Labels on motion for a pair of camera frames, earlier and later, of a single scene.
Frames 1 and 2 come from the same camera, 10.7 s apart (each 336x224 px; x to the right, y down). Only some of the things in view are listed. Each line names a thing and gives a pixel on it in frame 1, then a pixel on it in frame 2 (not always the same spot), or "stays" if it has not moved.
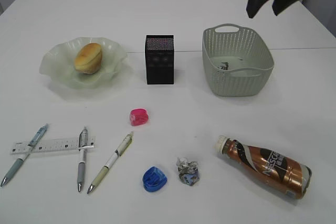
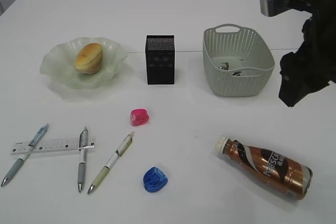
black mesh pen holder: x=159 y=50 stays
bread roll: x=88 y=58 stays
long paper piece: x=223 y=65 stays
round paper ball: x=188 y=171 -> x=235 y=73
